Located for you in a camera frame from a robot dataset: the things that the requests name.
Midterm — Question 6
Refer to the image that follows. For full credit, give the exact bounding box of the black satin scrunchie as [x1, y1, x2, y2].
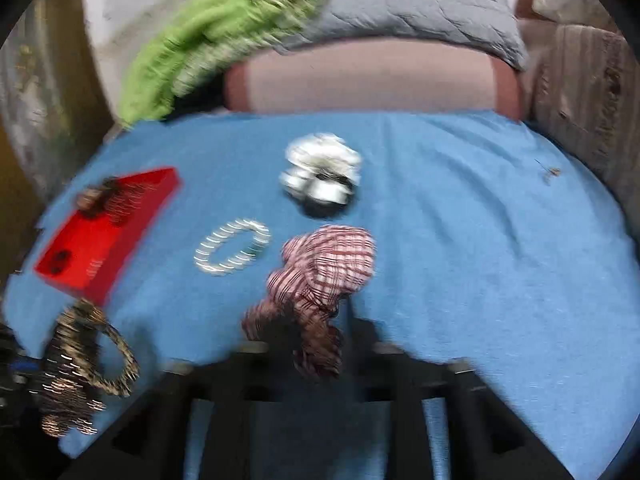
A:
[299, 170, 357, 219]

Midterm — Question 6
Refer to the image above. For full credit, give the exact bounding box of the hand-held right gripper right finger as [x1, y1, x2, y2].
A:
[347, 317, 576, 480]

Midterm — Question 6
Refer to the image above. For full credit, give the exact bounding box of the pink quilted cushion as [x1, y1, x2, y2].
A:
[222, 37, 527, 122]

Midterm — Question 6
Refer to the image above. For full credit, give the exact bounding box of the red white plaid scrunchie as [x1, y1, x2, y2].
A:
[241, 225, 377, 380]

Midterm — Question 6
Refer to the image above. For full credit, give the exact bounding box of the pale bead bracelet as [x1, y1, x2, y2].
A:
[193, 217, 272, 277]

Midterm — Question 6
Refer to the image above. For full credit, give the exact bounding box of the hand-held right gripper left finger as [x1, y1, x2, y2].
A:
[62, 340, 283, 480]

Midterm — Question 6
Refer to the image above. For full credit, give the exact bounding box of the black sequin hair accessory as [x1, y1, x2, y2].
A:
[37, 305, 108, 438]

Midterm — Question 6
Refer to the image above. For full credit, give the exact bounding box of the leopard print hair tie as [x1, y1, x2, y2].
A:
[85, 305, 142, 398]

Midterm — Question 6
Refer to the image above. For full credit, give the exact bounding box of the red box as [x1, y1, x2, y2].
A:
[34, 166, 182, 307]

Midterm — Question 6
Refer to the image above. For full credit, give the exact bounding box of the small metal brooch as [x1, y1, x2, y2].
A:
[533, 158, 563, 187]

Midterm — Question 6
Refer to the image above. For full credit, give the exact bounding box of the grey quilted pillow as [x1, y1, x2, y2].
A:
[272, 0, 532, 72]

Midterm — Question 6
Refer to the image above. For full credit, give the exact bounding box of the striped floral pillow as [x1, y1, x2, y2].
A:
[529, 22, 640, 208]

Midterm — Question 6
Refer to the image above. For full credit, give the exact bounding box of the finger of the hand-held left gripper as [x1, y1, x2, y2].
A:
[11, 352, 48, 388]

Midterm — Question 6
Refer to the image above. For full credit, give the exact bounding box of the green quilt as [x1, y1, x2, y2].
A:
[117, 0, 332, 125]

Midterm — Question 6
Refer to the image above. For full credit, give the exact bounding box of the blue blanket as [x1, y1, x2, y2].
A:
[4, 109, 640, 480]

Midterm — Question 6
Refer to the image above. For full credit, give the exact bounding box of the white dotted scrunchie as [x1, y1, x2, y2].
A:
[280, 132, 364, 196]

